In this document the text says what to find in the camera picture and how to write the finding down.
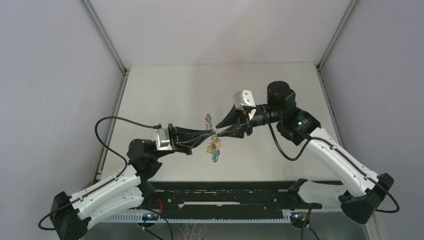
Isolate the white slotted cable duct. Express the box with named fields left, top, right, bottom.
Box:
left=100, top=211, right=293, bottom=224

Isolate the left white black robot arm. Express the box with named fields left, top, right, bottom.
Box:
left=49, top=124, right=215, bottom=240

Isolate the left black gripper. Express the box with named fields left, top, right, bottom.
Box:
left=150, top=123, right=213, bottom=160

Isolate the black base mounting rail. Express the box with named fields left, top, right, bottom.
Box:
left=149, top=180, right=339, bottom=220

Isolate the right black camera cable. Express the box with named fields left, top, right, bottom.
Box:
left=256, top=105, right=401, bottom=214

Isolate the keyring with coloured keys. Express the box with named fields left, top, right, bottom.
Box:
left=205, top=113, right=222, bottom=163

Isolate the black camera cable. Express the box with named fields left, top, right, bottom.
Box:
left=37, top=116, right=163, bottom=231
left=256, top=105, right=401, bottom=214

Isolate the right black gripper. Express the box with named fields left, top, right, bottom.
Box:
left=215, top=103, right=282, bottom=139

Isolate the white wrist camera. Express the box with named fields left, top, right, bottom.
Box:
left=155, top=128, right=173, bottom=151
left=233, top=90, right=256, bottom=110

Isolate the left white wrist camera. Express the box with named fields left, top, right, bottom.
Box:
left=155, top=128, right=173, bottom=151

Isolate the right aluminium frame post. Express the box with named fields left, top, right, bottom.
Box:
left=315, top=0, right=360, bottom=150

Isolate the aluminium frame post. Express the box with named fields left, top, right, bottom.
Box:
left=315, top=0, right=360, bottom=150
left=80, top=0, right=130, bottom=186

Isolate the left black camera cable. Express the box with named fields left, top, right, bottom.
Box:
left=37, top=116, right=163, bottom=231

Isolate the left aluminium frame post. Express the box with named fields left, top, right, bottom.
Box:
left=80, top=0, right=130, bottom=186

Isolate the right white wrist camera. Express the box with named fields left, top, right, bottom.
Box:
left=233, top=90, right=256, bottom=110

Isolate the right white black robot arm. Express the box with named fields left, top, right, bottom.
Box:
left=216, top=81, right=394, bottom=224

